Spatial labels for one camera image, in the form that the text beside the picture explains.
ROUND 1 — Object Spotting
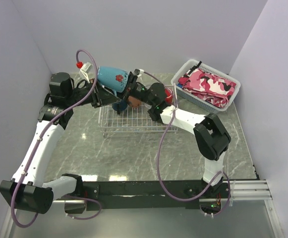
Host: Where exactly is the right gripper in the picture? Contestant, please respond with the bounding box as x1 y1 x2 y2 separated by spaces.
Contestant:
105 74 155 107

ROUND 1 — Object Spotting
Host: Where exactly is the salmon pink mug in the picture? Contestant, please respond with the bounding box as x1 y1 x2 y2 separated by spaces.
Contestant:
127 96 142 109

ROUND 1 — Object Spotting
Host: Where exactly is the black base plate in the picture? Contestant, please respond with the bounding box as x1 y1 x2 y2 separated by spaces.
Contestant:
54 180 224 214

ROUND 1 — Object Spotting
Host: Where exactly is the white plastic basket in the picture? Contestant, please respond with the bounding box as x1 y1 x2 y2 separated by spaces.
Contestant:
171 59 241 114

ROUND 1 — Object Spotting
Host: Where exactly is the light blue mug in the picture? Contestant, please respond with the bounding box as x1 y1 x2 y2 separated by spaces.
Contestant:
97 66 129 94

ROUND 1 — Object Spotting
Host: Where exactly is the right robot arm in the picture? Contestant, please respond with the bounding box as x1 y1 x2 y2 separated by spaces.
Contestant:
116 70 231 198

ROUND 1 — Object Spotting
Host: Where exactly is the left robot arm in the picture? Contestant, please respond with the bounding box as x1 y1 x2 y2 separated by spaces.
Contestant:
0 67 128 214

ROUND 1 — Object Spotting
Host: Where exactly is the red mug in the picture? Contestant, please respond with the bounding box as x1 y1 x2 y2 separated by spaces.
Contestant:
165 88 173 104

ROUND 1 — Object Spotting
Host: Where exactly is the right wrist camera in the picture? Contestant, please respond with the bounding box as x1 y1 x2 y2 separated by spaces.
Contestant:
134 69 144 77

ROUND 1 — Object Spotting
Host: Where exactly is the pink camouflage cloth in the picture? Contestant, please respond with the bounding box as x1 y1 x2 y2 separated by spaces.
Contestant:
178 68 236 108

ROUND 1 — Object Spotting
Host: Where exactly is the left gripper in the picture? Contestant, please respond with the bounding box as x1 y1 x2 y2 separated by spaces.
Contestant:
64 77 119 108

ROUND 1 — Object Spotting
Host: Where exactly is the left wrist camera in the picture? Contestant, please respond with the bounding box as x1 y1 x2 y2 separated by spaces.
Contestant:
76 61 92 83

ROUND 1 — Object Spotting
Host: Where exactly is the dark blue mug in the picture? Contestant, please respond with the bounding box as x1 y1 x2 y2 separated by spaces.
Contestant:
112 100 128 115

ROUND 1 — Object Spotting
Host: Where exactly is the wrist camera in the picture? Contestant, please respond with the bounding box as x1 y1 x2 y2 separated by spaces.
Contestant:
76 61 92 83
134 69 144 77

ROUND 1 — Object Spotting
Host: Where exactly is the white wire dish rack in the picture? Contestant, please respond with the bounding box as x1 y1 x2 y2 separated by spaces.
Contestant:
98 103 167 136

